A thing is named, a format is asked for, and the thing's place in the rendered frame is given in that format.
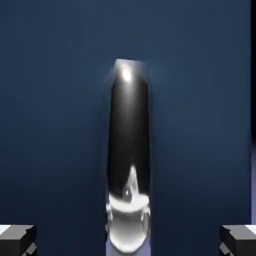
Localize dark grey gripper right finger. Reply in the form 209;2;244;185
219;224;256;256

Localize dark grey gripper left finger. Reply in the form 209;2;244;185
0;224;38;256

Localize dark blue cabinet door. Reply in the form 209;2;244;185
0;0;252;256

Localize shiny dark curved metal handle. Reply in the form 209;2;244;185
104;57;152;256

